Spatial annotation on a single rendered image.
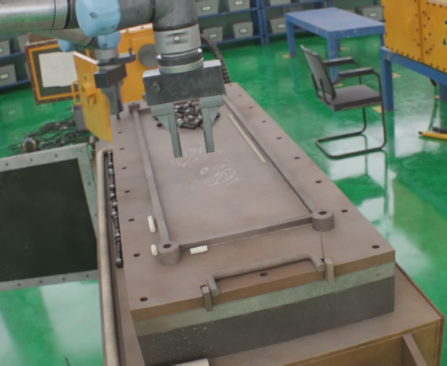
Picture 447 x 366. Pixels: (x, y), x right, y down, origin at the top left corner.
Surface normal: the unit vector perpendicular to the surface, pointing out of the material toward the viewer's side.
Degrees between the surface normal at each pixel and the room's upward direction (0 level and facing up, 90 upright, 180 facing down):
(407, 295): 0
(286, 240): 0
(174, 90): 90
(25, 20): 115
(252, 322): 90
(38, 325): 0
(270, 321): 90
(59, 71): 90
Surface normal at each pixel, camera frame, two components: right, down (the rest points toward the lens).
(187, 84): 0.10, 0.37
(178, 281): -0.12, -0.92
